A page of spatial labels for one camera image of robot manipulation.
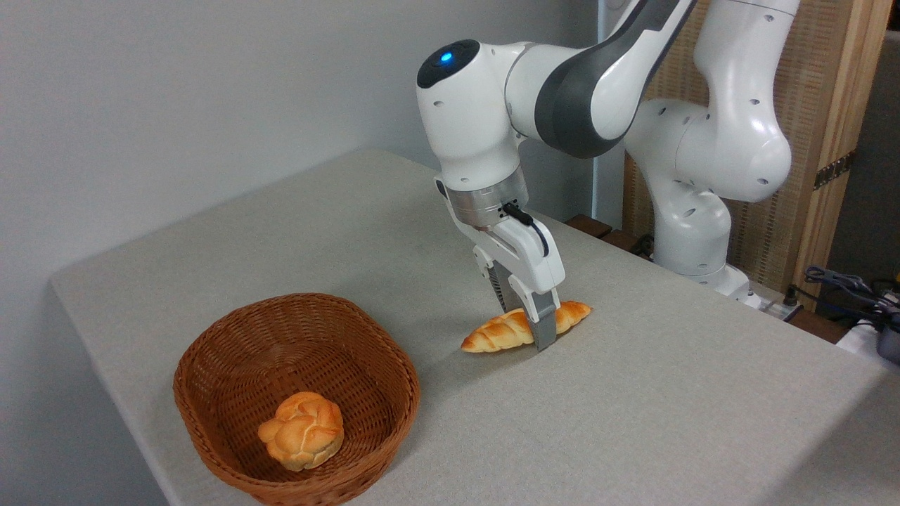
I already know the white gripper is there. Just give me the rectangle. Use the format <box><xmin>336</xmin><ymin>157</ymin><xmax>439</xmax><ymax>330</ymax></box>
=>
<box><xmin>450</xmin><ymin>204</ymin><xmax>567</xmax><ymax>353</ymax></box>

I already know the long braided bread loaf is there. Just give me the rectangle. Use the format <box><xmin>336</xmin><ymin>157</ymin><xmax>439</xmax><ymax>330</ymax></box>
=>
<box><xmin>461</xmin><ymin>301</ymin><xmax>593</xmax><ymax>354</ymax></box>

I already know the round knotted bread roll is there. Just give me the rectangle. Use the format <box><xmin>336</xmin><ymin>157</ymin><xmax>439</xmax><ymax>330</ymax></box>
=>
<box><xmin>257</xmin><ymin>391</ymin><xmax>345</xmax><ymax>472</ymax></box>

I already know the brown wicker basket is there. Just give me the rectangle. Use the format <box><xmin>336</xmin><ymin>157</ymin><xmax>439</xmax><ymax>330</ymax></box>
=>
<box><xmin>173</xmin><ymin>292</ymin><xmax>421</xmax><ymax>506</ymax></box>

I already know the grey tablecloth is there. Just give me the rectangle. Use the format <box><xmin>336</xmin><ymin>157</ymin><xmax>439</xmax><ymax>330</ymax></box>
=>
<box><xmin>49</xmin><ymin>148</ymin><xmax>900</xmax><ymax>506</ymax></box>

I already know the metal screen hinge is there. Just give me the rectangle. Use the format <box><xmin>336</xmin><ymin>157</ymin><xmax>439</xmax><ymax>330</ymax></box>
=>
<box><xmin>814</xmin><ymin>149</ymin><xmax>857</xmax><ymax>191</ymax></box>

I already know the white cloth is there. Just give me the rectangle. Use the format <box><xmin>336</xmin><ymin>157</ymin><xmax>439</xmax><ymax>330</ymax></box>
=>
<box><xmin>835</xmin><ymin>319</ymin><xmax>900</xmax><ymax>375</ymax></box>

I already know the blue-grey box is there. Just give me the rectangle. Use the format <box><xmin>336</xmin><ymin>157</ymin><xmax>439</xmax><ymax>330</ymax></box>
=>
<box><xmin>875</xmin><ymin>313</ymin><xmax>900</xmax><ymax>366</ymax></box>

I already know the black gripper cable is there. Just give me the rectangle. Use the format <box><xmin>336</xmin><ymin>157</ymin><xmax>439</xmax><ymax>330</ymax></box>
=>
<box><xmin>502</xmin><ymin>202</ymin><xmax>551</xmax><ymax>258</ymax></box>

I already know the bundle of dark cables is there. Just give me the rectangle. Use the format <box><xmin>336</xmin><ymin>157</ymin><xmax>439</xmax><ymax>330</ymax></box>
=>
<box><xmin>804</xmin><ymin>265</ymin><xmax>900</xmax><ymax>325</ymax></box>

